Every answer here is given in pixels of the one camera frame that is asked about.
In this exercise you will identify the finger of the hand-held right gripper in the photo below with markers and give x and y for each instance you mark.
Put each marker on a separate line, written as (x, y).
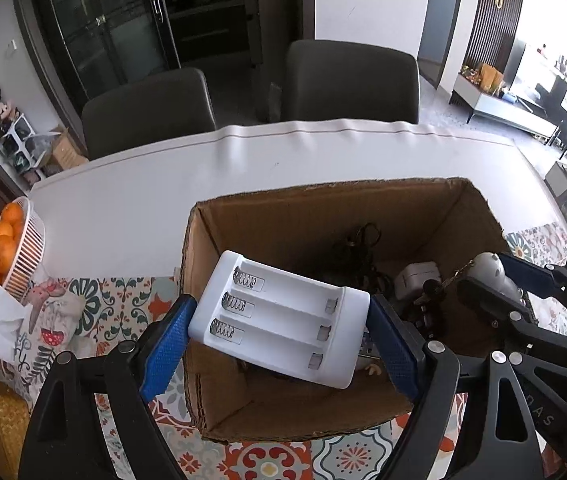
(488, 305)
(526, 276)

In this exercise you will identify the white slatted fruit basket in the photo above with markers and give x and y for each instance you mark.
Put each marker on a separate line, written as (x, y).
(26, 255)

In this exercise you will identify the white tv console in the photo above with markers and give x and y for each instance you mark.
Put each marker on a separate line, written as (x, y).
(488, 105)

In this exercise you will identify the grey dining chair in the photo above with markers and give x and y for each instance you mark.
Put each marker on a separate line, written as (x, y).
(148, 110)
(348, 80)

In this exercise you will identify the black glass cabinet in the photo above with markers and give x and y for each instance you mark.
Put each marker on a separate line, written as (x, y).
(113, 35)

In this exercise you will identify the white power adapter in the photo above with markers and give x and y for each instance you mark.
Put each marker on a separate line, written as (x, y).
(413, 275)

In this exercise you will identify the white battery charger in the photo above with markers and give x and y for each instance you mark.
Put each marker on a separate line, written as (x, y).
(283, 320)

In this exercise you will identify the patterned tile-print table runner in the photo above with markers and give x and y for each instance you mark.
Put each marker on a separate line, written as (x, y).
(273, 460)

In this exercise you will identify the small floor cardboard box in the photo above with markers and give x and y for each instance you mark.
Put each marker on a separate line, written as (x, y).
(66, 150)

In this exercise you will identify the white shoe rack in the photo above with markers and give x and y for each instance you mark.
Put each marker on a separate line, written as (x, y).
(18, 135)

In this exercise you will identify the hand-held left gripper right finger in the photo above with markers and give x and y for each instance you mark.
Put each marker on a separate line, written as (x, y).
(393, 355)

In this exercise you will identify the brown cardboard box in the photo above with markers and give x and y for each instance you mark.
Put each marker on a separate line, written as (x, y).
(288, 220)

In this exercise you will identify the grey interior door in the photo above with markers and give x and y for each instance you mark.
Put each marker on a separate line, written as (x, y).
(438, 20)

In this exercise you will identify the pile of oranges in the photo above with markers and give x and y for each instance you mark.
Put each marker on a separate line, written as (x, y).
(3, 255)

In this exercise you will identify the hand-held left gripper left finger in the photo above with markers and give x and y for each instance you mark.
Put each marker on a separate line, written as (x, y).
(166, 355)

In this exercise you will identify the printed fabric tissue cover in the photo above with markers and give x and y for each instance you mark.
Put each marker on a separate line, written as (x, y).
(48, 320)

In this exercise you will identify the white printed tablecloth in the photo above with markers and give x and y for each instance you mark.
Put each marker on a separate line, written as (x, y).
(213, 170)

